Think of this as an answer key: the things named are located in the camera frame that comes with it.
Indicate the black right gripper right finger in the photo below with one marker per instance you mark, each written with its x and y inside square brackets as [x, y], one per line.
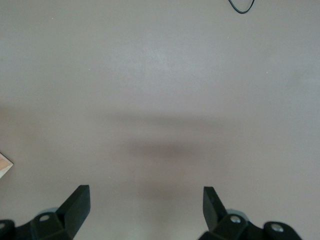
[212, 212]

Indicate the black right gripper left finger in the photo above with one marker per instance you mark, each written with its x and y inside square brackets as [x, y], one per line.
[75, 210]

